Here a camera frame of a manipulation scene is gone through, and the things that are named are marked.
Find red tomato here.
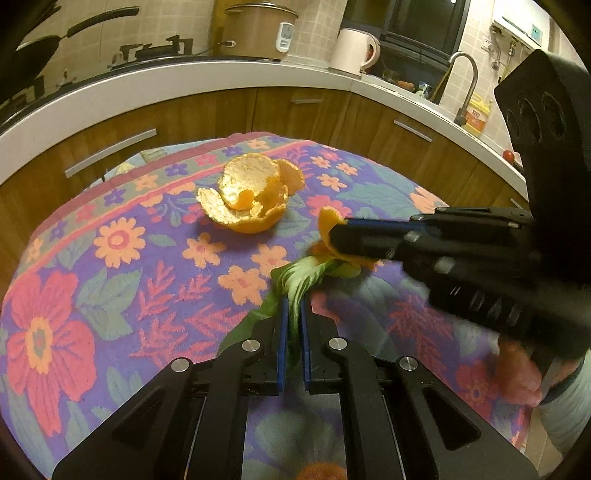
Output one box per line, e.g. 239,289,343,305
502,150,515,164

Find yellow detergent bottle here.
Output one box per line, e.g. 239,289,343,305
463,94,492,137

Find dark window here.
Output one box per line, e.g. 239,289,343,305
341,0,470,87

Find chrome sink faucet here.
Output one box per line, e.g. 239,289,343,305
431,51,480,127

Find large orange peel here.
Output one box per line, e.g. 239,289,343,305
197,153,305,234

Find white electric kettle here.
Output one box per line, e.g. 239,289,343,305
329,28,381,77

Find wooden base cabinets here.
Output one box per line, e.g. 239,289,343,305
1,87,528,285

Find black wok with lid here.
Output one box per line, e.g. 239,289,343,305
1,6,139,81

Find black gas stove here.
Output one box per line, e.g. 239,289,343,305
1,34,193,123

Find floral table cloth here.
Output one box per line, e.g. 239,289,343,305
1,133,531,479

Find green vegetable leaf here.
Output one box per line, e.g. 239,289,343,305
217,255,362,355

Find right hand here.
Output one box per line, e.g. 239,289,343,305
495,336,542,408

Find brown rice cooker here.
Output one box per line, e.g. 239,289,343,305
219,1,298,61

